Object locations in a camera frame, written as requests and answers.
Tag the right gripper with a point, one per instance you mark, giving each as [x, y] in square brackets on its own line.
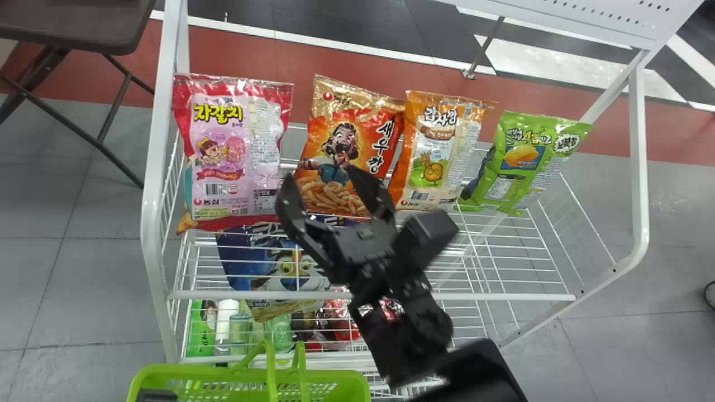
[349, 251]

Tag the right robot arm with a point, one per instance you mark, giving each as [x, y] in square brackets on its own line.
[413, 335]

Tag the red snack packet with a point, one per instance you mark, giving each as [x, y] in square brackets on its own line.
[346, 145]

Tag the blue cereal bag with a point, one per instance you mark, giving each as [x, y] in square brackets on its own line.
[251, 257]

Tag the pink snack packet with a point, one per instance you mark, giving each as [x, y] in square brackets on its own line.
[234, 151]

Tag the orange snack packet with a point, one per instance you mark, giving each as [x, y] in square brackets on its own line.
[438, 151]

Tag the pale green can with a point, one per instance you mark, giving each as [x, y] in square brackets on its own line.
[241, 335]

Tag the white bottle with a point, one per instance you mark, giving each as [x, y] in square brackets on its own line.
[225, 324]

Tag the green snack packet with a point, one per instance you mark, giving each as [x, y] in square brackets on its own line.
[519, 162]

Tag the green basket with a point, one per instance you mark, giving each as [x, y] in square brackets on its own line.
[223, 388]

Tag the dark side table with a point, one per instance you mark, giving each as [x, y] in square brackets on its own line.
[84, 22]

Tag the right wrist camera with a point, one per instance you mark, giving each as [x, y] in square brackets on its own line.
[427, 231]

